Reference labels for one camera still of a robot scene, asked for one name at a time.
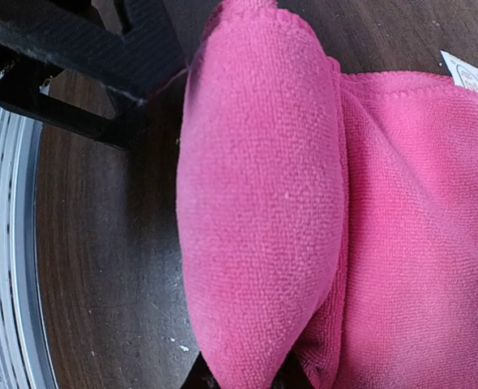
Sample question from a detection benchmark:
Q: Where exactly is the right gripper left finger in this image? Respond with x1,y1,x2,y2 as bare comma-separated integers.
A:
181,353,219,389

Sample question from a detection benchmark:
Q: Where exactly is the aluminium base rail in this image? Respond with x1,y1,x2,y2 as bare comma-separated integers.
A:
0,107,58,388

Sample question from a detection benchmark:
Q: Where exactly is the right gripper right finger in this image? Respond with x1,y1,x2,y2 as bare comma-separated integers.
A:
271,352,314,389

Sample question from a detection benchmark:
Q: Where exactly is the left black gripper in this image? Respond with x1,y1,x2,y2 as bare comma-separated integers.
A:
0,1,186,149

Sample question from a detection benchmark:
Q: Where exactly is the pink microfiber towel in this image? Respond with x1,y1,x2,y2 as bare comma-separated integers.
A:
177,1,478,388

